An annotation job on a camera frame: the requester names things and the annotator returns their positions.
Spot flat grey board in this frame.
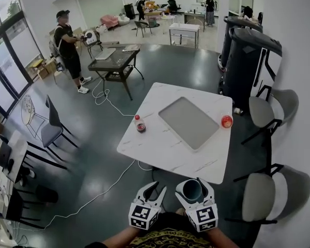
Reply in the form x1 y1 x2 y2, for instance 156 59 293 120
121 43 142 53

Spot cola bottle with red cap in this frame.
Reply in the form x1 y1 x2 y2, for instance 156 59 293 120
133 114 147 134

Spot white floor cable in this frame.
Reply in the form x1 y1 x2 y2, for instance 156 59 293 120
43 78 156 230

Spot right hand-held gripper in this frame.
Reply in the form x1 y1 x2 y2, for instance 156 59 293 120
175 177 219 234

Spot grey padded chair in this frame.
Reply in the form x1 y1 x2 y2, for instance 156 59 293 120
40 94 80 163
224 163 310 226
241 85 300 146

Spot person's right forearm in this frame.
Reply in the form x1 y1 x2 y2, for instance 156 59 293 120
206 227 240 248

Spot person's black patterned shirt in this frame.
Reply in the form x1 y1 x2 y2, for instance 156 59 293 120
128 211 224 248

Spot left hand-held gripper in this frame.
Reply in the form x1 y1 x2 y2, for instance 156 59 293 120
129 181 168 231

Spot black office chair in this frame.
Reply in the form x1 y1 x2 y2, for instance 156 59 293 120
167 0 182 16

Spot black folding chair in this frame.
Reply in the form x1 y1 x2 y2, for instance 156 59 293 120
133 21 153 38

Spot blue-grey cup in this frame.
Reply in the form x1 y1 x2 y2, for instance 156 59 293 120
182 179 204 202

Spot red apple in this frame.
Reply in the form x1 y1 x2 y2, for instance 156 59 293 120
221 114 234 130

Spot grey rectangular tray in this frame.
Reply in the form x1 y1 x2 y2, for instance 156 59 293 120
158 96 221 153

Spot black glass-top table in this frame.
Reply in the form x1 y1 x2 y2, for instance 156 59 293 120
87 43 145 101

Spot person's left forearm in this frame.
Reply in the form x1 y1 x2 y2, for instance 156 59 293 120
89 225 143 248

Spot white metal table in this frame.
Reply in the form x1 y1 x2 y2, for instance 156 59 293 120
168 22 200 49

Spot dark laptop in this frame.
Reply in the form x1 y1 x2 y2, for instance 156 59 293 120
0 140 13 169

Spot round white table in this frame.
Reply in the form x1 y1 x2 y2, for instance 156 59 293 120
160 14 176 28

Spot pink cushion seat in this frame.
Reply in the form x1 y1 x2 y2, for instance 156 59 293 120
101 14 119 31

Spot tall black mobile machine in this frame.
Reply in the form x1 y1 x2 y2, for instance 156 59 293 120
216 26 284 113
216 15 264 73

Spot cardboard boxes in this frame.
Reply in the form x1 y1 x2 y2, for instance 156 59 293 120
27 57 58 80

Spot black cabinet box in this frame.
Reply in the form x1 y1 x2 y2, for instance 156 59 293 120
123 3 136 20

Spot white wire chair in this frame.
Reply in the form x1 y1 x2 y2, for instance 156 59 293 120
20 94 49 140

